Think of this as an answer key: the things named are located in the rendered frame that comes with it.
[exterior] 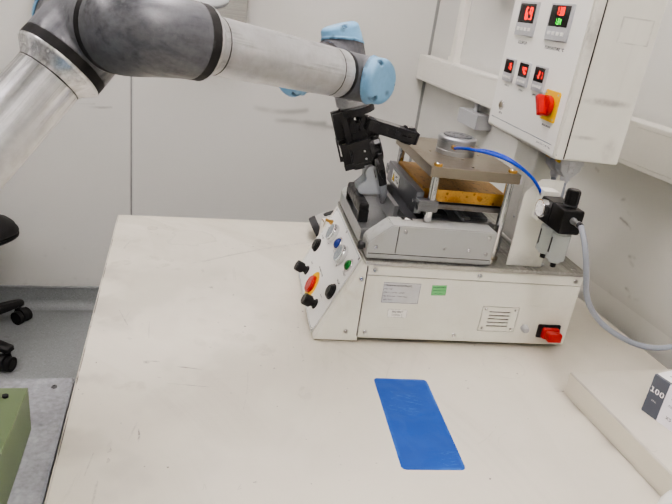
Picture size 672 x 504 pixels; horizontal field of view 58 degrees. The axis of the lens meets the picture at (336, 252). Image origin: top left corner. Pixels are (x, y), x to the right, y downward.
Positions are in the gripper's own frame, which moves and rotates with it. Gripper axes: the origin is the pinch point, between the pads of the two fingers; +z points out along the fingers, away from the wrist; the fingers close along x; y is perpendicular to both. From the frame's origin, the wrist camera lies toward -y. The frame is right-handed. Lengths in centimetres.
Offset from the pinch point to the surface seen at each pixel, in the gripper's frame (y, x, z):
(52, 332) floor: 126, -106, 61
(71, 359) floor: 115, -87, 65
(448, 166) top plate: -11.1, 12.3, -7.3
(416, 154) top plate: -7.5, 3.1, -8.2
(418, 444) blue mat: 10, 47, 23
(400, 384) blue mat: 8.5, 31.0, 23.8
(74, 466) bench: 56, 51, 7
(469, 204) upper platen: -14.8, 10.0, 2.3
